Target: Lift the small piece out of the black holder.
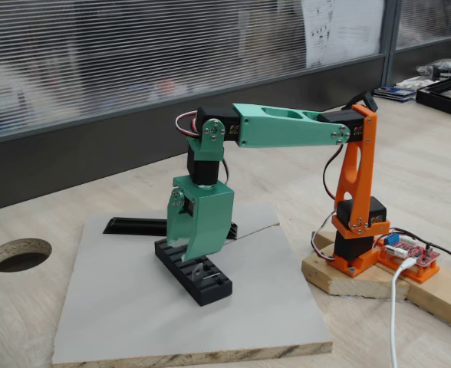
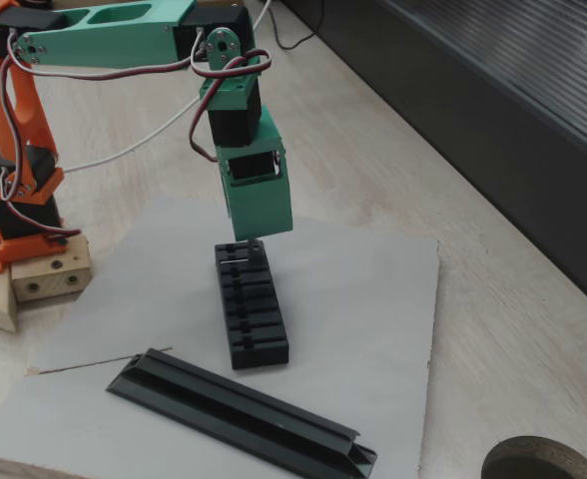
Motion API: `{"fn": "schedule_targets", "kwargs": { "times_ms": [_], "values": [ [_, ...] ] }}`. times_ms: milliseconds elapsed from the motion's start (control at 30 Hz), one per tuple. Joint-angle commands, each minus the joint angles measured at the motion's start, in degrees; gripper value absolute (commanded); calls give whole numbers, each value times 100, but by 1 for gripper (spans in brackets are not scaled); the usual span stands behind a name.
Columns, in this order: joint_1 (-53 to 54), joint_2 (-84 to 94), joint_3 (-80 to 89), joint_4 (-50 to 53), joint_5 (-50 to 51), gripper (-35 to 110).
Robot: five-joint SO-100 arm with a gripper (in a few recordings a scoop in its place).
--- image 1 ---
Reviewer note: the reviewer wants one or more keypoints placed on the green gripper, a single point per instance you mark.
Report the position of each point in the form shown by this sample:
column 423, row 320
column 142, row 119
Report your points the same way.
column 210, row 208

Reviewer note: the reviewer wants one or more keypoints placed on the small grey metal bracket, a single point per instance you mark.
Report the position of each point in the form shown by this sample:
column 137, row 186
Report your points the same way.
column 197, row 275

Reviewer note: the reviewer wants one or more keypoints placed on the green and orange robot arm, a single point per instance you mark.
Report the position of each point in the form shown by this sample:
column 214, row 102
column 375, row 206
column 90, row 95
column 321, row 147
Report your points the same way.
column 279, row 130

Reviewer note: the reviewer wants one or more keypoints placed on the black slotted rack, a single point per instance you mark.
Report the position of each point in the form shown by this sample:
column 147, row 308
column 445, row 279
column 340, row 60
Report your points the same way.
column 214, row 293

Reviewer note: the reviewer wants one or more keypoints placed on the white plywood board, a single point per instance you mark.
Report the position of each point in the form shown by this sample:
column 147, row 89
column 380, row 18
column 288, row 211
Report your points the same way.
column 133, row 306

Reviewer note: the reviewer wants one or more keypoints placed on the pale wooden block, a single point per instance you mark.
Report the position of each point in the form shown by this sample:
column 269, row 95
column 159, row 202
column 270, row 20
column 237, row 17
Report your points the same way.
column 356, row 285

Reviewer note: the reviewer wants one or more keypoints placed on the grey window blinds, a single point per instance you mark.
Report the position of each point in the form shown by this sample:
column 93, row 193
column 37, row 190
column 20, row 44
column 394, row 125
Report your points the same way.
column 432, row 19
column 133, row 57

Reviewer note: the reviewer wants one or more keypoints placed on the red controller circuit board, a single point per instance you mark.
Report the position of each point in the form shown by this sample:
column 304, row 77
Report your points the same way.
column 421, row 273

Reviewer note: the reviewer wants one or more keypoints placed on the stack of blue cards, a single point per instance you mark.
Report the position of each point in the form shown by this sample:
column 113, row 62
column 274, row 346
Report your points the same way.
column 396, row 94

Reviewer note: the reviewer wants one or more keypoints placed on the white printed paper sheet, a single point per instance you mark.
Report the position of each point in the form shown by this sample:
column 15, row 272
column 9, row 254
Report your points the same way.
column 344, row 30

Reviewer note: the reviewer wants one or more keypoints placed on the long wooden plank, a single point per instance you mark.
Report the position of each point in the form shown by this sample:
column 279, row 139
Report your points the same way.
column 448, row 295

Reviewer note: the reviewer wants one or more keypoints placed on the white packets pile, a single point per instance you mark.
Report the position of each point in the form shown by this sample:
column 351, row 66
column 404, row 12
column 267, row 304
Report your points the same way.
column 413, row 82

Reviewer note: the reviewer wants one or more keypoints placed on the clear plastic bag of parts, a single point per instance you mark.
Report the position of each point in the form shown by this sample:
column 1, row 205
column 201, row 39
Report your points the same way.
column 446, row 65

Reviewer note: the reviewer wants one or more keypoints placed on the long black rail profile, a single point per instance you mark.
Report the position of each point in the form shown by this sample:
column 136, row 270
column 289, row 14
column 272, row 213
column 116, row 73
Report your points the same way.
column 133, row 227

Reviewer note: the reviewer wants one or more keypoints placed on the small black angled bracket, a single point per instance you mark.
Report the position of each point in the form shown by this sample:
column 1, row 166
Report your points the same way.
column 367, row 100

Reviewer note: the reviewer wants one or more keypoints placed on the black rectangular frame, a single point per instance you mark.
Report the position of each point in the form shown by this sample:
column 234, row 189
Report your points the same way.
column 440, row 100

